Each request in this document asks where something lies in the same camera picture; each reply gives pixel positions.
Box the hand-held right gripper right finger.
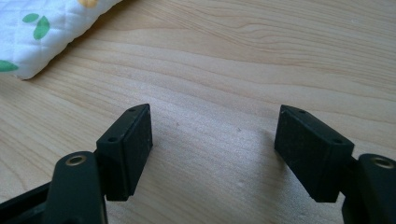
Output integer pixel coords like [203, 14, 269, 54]
[274, 105, 396, 224]

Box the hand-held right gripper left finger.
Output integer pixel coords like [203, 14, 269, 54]
[42, 103, 154, 224]

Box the white quilted leaf-print cloth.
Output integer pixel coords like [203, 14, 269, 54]
[0, 0, 124, 80]

